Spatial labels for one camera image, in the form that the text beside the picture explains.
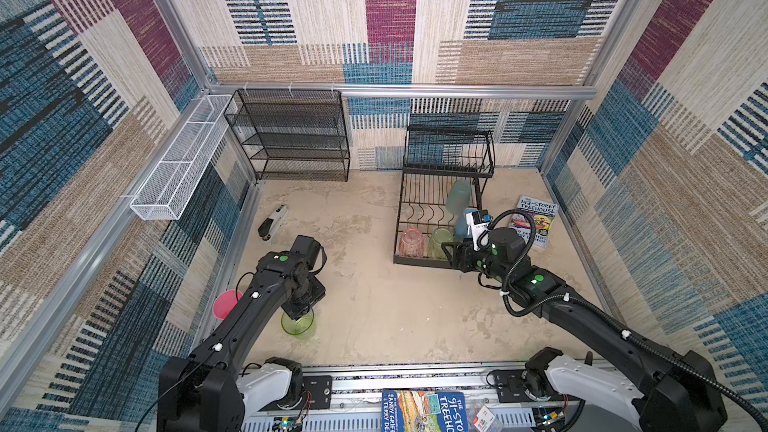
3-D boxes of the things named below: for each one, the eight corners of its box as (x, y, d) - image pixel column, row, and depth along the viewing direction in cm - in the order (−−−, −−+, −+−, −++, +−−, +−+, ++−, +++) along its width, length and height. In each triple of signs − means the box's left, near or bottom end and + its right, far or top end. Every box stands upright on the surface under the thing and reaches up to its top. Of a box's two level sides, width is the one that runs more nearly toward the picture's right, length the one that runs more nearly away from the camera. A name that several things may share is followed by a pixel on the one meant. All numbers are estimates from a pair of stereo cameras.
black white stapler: (261, 239, 104) (256, 231, 100) (279, 210, 112) (275, 201, 108) (271, 242, 104) (266, 233, 100) (288, 212, 112) (284, 203, 108)
